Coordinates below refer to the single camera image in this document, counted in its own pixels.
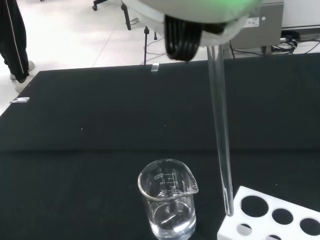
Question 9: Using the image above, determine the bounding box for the metal cloth clip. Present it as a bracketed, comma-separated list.
[9, 96, 31, 105]

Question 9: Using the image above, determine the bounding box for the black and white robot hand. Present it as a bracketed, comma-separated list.
[119, 0, 263, 62]

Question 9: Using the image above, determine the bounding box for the black bench cloth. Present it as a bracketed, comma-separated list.
[0, 52, 320, 240]

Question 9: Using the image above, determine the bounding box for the black tripod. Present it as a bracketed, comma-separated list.
[120, 4, 159, 66]

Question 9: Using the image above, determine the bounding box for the person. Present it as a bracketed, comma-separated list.
[0, 0, 36, 94]

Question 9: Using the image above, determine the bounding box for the black cable bundle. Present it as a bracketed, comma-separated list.
[271, 29, 320, 55]

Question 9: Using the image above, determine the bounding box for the clear glass beaker with water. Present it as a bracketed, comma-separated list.
[137, 158, 200, 240]

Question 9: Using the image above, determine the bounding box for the white test tube rack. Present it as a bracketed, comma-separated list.
[216, 185, 320, 240]

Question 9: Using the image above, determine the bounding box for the black office chair base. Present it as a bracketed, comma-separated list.
[92, 0, 108, 11]

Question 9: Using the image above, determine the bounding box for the grey equipment cabinet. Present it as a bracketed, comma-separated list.
[223, 0, 285, 59]

